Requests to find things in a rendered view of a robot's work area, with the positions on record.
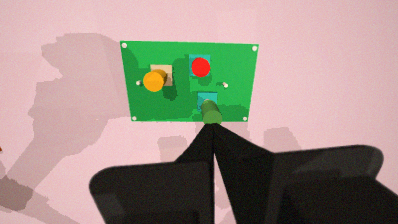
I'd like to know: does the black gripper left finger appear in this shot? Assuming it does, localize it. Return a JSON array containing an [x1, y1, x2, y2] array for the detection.
[[89, 123, 215, 224]]

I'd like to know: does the green circuit board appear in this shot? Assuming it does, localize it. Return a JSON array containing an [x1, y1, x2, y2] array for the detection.
[[120, 41, 259, 125]]

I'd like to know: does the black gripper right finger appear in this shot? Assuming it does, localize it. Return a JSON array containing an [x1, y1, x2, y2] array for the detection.
[[211, 123, 384, 224]]

